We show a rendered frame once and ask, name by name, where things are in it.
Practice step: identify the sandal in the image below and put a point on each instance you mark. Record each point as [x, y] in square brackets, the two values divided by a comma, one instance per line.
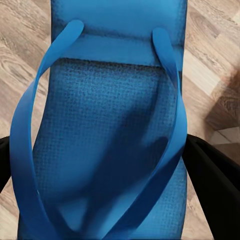
[107, 161]

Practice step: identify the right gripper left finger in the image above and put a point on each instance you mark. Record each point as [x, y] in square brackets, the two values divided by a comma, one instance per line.
[5, 168]

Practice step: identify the bed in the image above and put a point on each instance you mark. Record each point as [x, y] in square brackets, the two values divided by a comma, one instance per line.
[227, 141]

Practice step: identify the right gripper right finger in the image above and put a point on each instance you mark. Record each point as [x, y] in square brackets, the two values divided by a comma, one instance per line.
[216, 180]

